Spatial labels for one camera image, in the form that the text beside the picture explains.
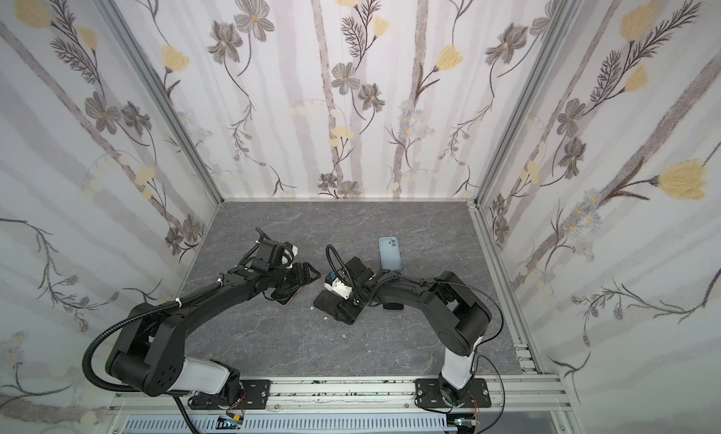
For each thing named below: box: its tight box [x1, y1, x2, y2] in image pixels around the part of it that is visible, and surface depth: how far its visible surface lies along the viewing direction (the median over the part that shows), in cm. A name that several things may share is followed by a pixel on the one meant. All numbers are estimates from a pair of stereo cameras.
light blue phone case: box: [379, 236, 403, 272], surface depth 107 cm
